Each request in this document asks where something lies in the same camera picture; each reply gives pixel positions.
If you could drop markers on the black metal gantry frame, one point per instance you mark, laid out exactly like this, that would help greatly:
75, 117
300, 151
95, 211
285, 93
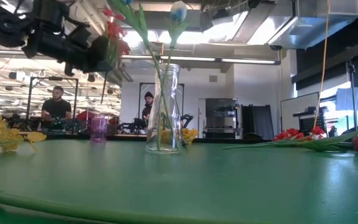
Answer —
30, 93

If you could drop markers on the black equipment cart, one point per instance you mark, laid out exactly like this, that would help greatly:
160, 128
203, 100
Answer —
309, 119

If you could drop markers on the white softbox panel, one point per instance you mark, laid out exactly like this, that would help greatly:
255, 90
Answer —
353, 98

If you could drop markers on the white board panel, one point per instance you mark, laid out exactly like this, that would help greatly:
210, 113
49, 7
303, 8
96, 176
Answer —
297, 112

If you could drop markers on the black background robot arm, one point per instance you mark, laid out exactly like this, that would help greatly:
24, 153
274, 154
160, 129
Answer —
132, 127

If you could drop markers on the red artificial flower bunch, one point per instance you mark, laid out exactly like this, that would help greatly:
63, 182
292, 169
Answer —
115, 29
291, 133

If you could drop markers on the clear glass vase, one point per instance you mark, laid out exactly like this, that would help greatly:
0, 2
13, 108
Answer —
174, 130

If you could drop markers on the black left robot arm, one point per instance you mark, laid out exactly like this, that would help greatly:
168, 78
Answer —
2, 25

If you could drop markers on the black cabinet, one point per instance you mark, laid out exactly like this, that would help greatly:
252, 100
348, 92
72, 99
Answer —
259, 121

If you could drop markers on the silver ceiling duct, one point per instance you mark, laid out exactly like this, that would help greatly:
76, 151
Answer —
315, 25

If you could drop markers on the green table mat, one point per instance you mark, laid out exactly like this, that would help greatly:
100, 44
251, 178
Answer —
228, 186

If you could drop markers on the long ceiling tube light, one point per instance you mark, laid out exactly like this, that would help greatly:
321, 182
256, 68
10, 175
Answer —
197, 58

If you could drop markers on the black light stand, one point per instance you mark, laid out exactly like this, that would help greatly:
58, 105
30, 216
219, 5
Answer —
352, 93

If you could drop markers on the grey wall vent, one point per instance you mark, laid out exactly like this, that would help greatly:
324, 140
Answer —
213, 78

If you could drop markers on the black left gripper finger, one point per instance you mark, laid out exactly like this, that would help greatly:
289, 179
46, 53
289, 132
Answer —
99, 56

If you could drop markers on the small purple glass vase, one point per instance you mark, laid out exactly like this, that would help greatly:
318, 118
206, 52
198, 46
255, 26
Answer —
99, 127

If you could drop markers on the black equipment rack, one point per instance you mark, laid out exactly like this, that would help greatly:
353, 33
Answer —
221, 118

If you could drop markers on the person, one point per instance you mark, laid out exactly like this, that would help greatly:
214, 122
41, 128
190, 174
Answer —
56, 109
148, 99

